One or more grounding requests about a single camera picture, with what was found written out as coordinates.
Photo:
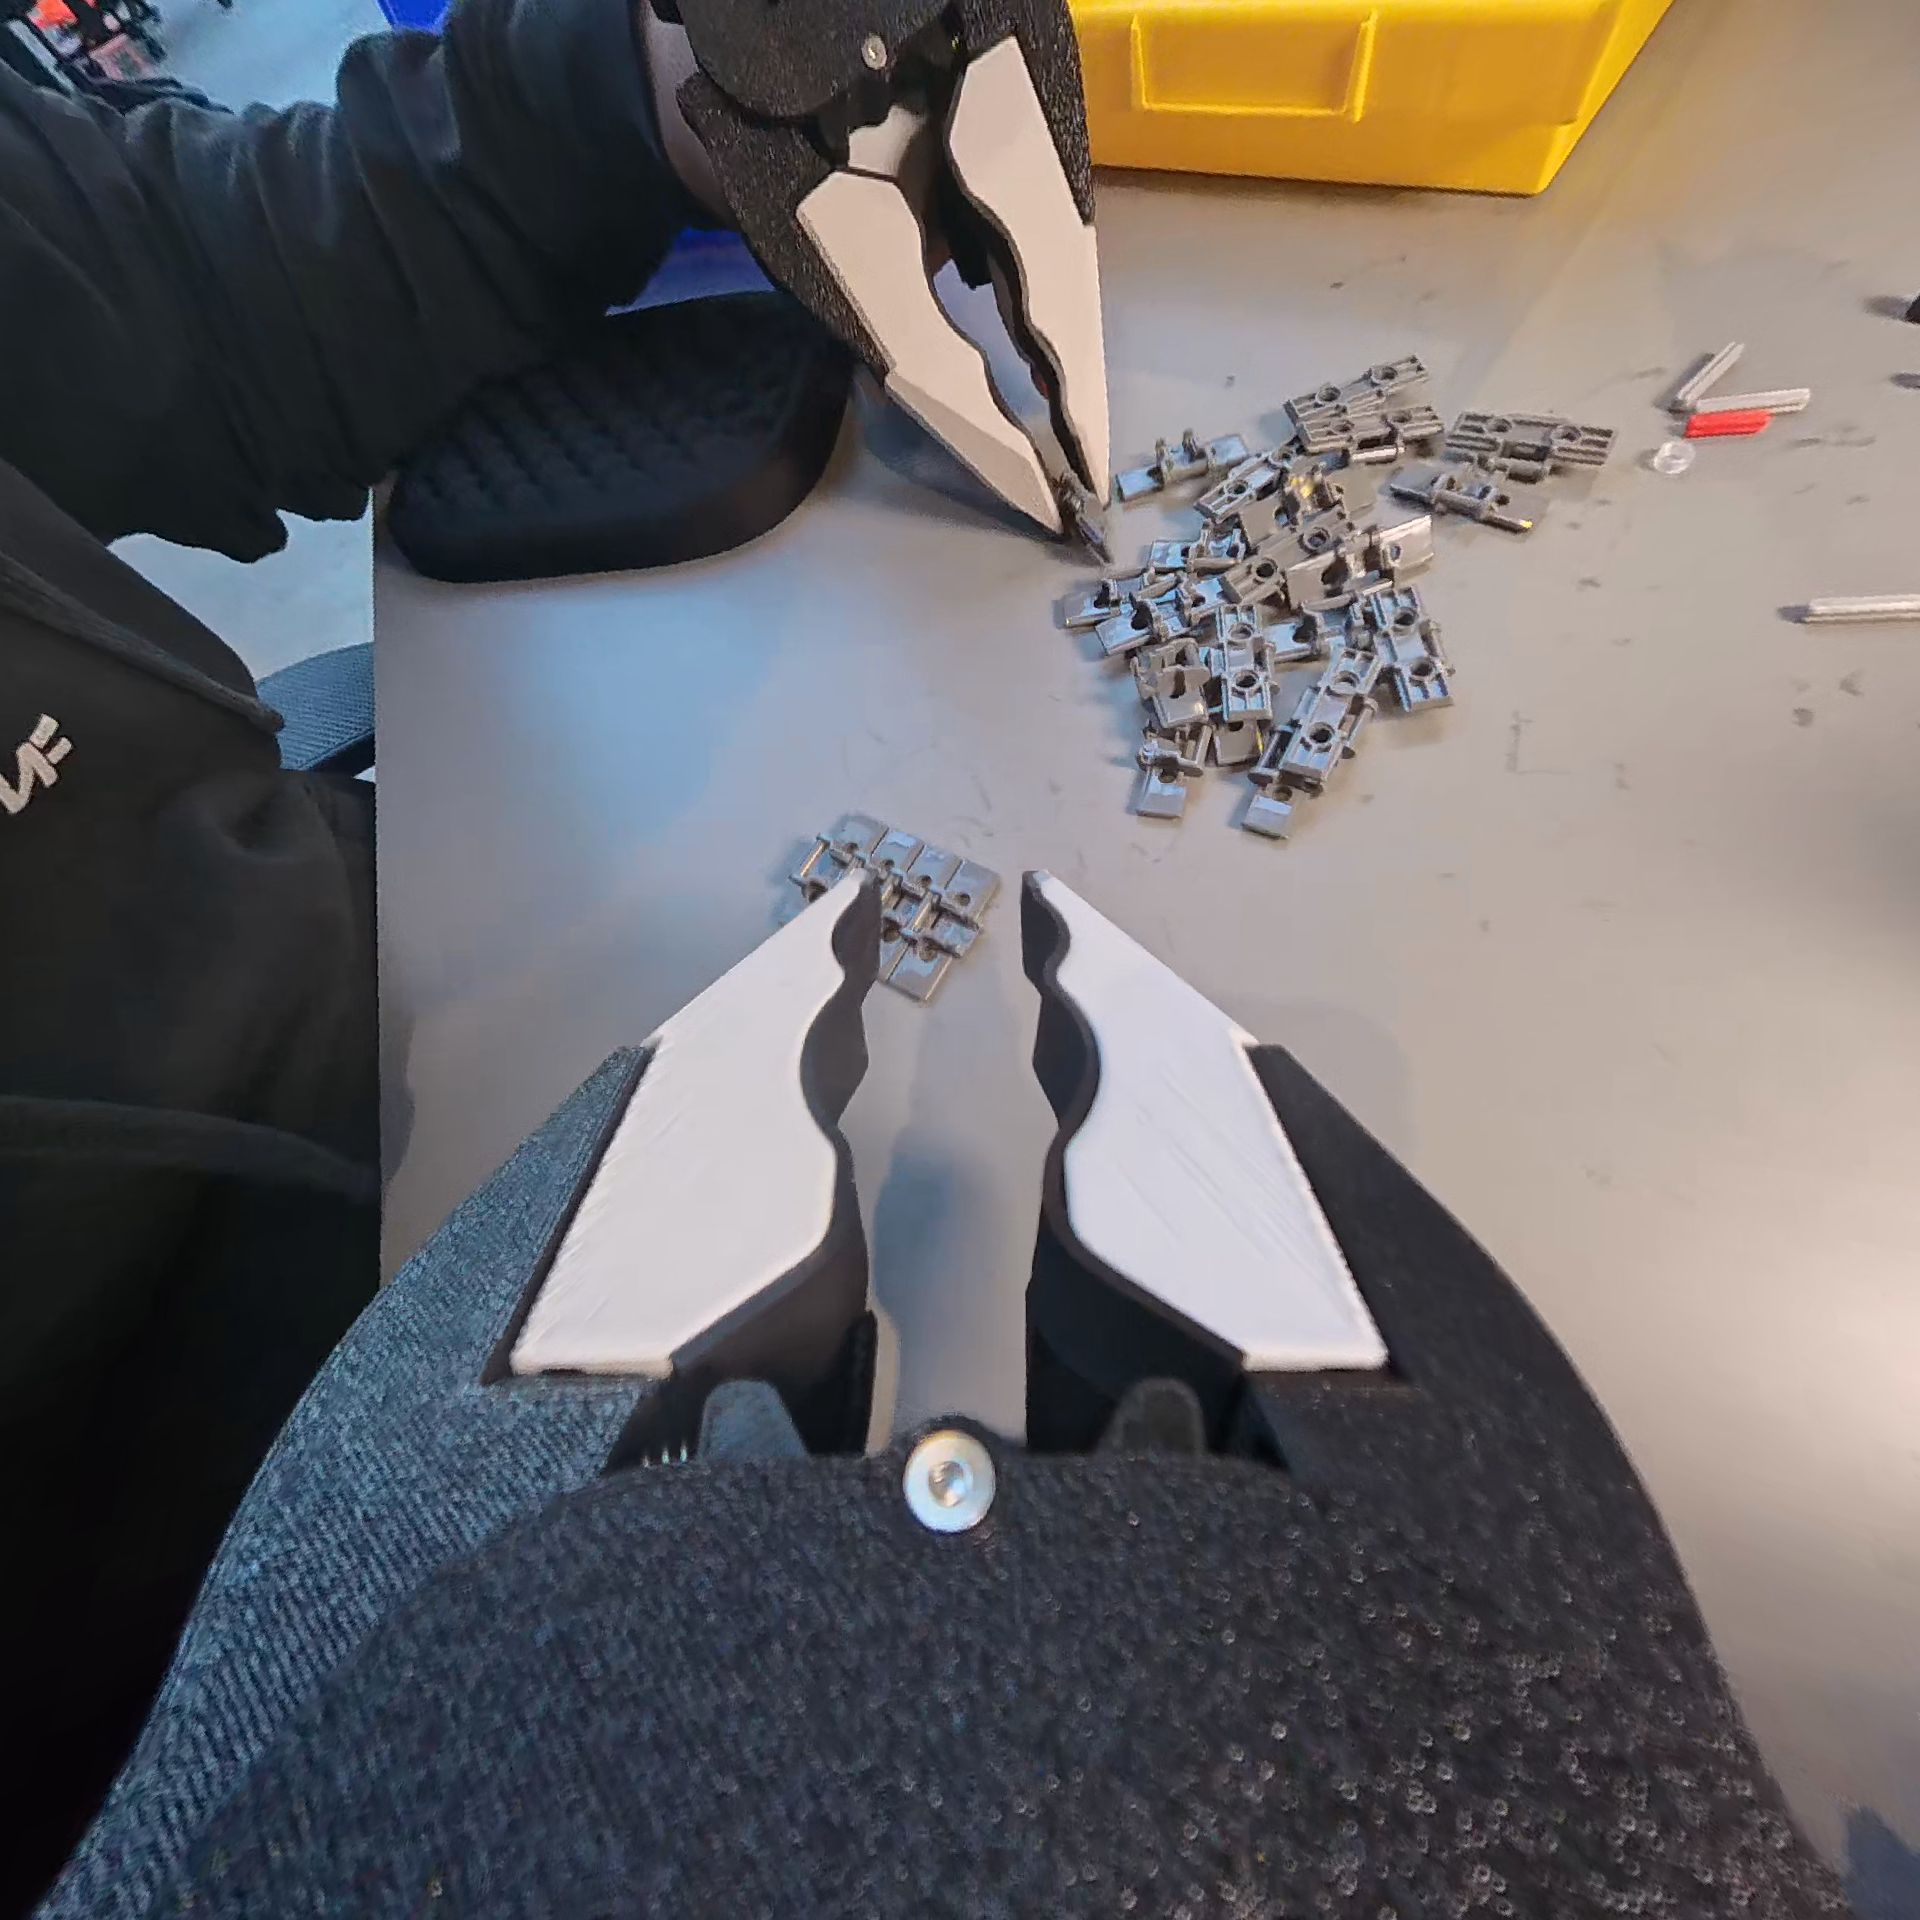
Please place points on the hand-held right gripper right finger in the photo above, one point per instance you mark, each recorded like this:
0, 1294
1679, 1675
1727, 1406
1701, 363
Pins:
1201, 1185

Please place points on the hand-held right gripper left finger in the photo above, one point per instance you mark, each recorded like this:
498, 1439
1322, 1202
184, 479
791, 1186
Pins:
704, 1185

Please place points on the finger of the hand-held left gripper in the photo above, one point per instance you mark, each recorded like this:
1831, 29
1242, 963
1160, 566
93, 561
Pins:
901, 301
1043, 194

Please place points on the grey plastic track link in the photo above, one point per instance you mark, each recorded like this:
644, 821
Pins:
1089, 525

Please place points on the yellow plastic bin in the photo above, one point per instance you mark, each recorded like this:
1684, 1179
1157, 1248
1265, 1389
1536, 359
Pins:
1348, 75

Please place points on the pile of grey track links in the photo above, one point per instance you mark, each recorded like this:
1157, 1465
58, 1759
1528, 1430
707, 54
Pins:
1289, 599

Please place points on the person's left forearm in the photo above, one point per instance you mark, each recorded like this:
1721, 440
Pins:
376, 255

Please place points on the grey desk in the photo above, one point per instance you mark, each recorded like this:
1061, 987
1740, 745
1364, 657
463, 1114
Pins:
1348, 975

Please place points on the person's black hooded sweater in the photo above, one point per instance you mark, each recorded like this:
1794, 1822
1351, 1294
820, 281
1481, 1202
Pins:
149, 975

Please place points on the pile of small black red pins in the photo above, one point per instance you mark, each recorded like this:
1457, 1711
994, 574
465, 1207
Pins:
1724, 399

